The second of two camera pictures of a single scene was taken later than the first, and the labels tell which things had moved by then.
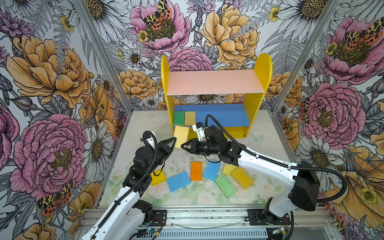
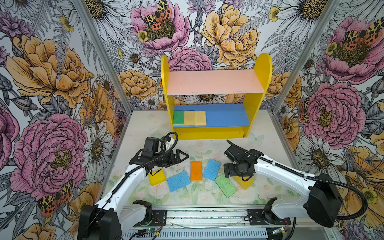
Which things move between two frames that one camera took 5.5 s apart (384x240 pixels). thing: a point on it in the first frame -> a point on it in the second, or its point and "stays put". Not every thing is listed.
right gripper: x=193 y=143 -> x=231 y=172
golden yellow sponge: x=242 y=177 stays put
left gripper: x=164 y=145 -> x=178 y=157
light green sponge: x=225 y=185 stays put
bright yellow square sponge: x=155 y=179 stays put
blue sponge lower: x=178 y=181 stays put
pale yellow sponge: x=190 y=118 stays put
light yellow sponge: x=181 y=133 -> x=200 y=119
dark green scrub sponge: x=178 y=118 stays put
